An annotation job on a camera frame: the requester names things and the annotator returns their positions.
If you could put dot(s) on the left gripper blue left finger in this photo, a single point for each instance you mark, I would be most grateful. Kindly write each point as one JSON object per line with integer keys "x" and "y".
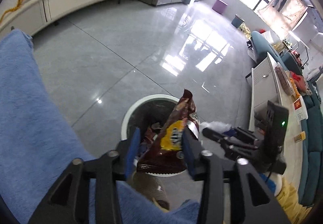
{"x": 134, "y": 144}

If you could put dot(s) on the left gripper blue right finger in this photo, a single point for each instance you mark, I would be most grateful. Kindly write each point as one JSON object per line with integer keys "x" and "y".
{"x": 192, "y": 148}

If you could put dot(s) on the dark brown snack wrapper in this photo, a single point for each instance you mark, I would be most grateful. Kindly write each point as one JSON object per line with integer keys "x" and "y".
{"x": 165, "y": 155}

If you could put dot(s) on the yellow right sleeve forearm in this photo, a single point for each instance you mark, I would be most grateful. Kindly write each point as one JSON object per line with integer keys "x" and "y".
{"x": 288, "y": 200}

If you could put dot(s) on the white round trash bin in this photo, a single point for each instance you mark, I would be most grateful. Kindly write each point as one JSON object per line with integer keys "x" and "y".
{"x": 149, "y": 115}

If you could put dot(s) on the right hand blue white glove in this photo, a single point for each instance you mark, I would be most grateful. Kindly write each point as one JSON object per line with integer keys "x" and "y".
{"x": 273, "y": 181}

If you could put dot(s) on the beige slipper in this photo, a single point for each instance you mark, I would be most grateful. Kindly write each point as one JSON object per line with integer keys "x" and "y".
{"x": 151, "y": 188}

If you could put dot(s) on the white side cabinet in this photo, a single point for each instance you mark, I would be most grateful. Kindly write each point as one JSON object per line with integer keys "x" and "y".
{"x": 266, "y": 86}

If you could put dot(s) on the teal sofa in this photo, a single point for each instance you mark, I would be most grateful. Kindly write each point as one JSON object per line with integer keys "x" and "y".
{"x": 307, "y": 109}

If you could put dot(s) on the blue fluffy blanket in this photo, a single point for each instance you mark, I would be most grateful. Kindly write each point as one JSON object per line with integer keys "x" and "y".
{"x": 37, "y": 143}

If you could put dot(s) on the dark green bucket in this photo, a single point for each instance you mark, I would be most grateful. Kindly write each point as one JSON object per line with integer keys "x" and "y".
{"x": 237, "y": 21}

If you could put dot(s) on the purple stool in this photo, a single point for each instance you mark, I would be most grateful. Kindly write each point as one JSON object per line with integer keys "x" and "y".
{"x": 219, "y": 6}

